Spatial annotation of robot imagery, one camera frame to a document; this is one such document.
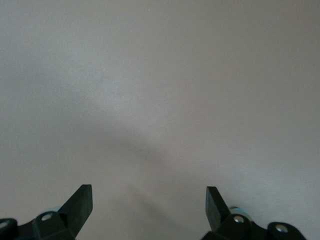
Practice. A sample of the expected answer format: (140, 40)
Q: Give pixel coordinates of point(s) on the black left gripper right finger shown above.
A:
(218, 215)

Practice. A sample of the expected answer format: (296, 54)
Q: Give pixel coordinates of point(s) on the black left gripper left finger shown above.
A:
(72, 215)

